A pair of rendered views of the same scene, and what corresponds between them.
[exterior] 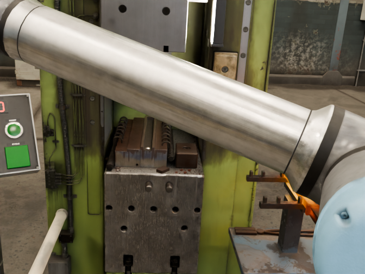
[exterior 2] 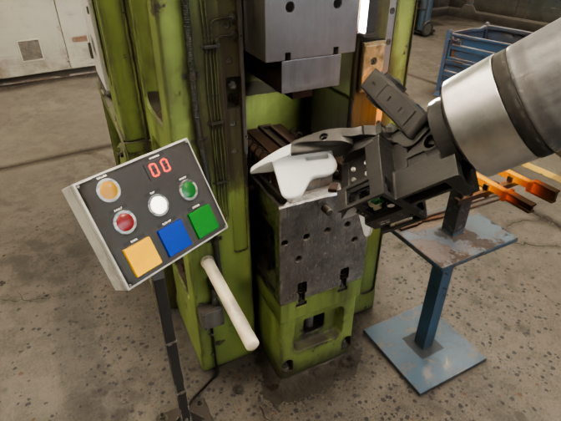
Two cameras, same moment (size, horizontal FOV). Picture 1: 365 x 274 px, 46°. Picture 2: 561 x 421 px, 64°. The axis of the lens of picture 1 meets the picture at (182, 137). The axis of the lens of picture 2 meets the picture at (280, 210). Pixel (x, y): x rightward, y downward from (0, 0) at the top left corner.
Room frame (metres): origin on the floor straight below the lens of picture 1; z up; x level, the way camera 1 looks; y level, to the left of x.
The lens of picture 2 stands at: (0.35, 0.75, 1.70)
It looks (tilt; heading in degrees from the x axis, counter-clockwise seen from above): 33 degrees down; 338
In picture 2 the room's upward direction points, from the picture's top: straight up
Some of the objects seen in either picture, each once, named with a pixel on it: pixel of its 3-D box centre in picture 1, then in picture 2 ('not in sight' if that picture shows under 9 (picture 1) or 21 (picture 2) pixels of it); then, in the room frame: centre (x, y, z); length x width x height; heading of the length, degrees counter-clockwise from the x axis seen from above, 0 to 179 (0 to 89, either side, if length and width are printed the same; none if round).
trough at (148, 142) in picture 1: (149, 131); (286, 145); (1.76, 0.14, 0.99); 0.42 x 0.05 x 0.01; 3
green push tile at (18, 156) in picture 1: (17, 156); (202, 220); (1.37, 0.56, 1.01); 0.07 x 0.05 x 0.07; 118
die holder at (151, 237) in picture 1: (154, 193); (291, 210); (1.77, 0.11, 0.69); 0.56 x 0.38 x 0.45; 3
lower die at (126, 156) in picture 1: (143, 138); (280, 155); (1.76, 0.17, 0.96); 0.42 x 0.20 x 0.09; 3
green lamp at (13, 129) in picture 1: (13, 130); (188, 190); (1.41, 0.58, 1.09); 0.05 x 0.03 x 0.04; 93
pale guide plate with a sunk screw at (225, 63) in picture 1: (224, 74); (371, 66); (1.70, -0.15, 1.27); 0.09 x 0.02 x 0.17; 93
